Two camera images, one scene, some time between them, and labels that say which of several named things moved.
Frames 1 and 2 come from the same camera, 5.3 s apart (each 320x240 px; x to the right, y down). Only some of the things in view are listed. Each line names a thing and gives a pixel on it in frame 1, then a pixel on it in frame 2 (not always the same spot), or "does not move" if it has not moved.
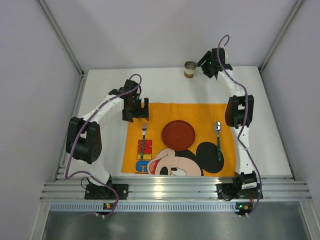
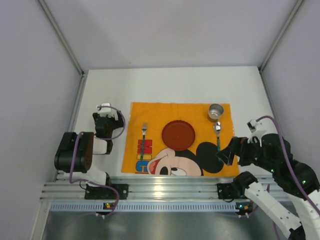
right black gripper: x=204 y=63 → x=238 y=147
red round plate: x=178 y=135 does not move
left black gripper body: x=136 y=114 → x=105 y=119
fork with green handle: x=144 y=127 does not move
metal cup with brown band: x=189 y=69 → x=215 y=110
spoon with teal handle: x=217 y=127 does not move
